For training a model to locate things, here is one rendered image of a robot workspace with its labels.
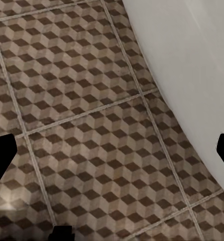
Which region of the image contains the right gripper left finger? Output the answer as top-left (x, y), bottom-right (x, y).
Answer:
top-left (0, 134), bottom-right (18, 179)

